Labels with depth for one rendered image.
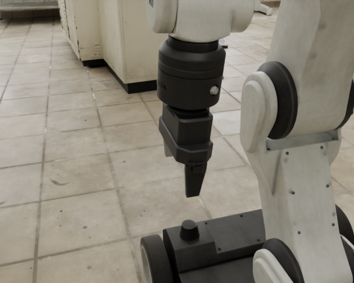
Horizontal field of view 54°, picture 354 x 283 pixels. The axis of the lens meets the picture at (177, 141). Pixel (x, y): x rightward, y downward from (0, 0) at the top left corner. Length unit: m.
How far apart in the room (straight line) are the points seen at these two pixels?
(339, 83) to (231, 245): 0.49
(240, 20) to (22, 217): 1.15
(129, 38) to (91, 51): 0.74
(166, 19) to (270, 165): 0.37
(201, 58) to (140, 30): 1.89
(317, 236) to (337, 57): 0.33
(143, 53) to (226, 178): 1.16
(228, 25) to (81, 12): 2.52
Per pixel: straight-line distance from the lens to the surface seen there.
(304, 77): 0.60
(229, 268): 0.91
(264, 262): 0.73
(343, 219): 1.10
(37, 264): 1.22
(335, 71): 0.63
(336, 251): 0.75
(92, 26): 2.95
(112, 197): 1.40
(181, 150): 0.47
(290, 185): 0.68
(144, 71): 2.38
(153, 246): 0.91
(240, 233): 0.97
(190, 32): 0.42
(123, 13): 2.26
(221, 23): 0.43
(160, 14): 0.41
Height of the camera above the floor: 0.85
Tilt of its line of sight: 29 degrees down
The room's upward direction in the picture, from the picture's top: straight up
